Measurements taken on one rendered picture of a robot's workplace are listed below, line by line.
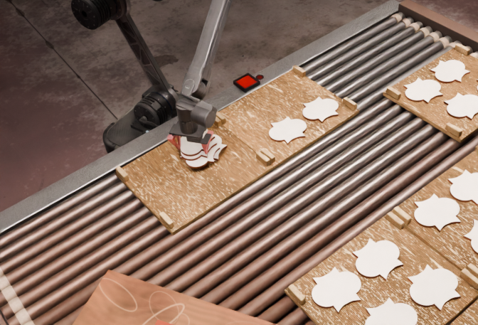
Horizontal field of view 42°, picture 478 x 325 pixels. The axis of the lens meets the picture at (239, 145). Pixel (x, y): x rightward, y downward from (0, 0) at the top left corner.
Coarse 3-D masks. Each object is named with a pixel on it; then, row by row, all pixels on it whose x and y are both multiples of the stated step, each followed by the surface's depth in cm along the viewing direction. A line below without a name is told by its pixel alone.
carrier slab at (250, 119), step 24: (288, 72) 242; (264, 96) 232; (288, 96) 231; (312, 96) 230; (336, 96) 229; (240, 120) 223; (264, 120) 222; (336, 120) 219; (264, 144) 213; (288, 144) 212
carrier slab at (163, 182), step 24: (168, 144) 217; (240, 144) 214; (144, 168) 210; (168, 168) 209; (216, 168) 207; (240, 168) 206; (264, 168) 205; (144, 192) 202; (168, 192) 201; (192, 192) 200; (216, 192) 199; (192, 216) 193
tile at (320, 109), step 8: (304, 104) 226; (312, 104) 225; (320, 104) 225; (328, 104) 225; (336, 104) 224; (304, 112) 222; (312, 112) 222; (320, 112) 222; (328, 112) 221; (336, 112) 221; (312, 120) 220; (320, 120) 219
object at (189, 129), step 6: (180, 120) 195; (180, 126) 198; (186, 126) 196; (192, 126) 196; (198, 126) 201; (174, 132) 200; (180, 132) 199; (186, 132) 198; (192, 132) 198; (198, 132) 199; (198, 138) 197
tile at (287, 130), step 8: (288, 120) 220; (296, 120) 220; (272, 128) 218; (280, 128) 217; (288, 128) 217; (296, 128) 217; (304, 128) 216; (272, 136) 215; (280, 136) 214; (288, 136) 214; (296, 136) 214; (304, 136) 214
